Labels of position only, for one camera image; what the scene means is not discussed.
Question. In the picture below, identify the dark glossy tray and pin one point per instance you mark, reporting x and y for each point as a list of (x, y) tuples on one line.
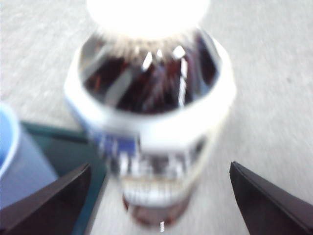
[(66, 151)]

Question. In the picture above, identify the dark oolong tea bottle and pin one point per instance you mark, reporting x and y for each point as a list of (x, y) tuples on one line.
[(149, 102)]

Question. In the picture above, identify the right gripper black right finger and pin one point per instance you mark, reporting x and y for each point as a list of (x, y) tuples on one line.
[(271, 205)]

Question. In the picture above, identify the blue ribbed cup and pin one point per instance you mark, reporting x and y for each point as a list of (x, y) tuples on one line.
[(17, 166)]

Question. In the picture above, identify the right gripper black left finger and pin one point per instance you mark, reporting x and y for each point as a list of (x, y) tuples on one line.
[(49, 208)]

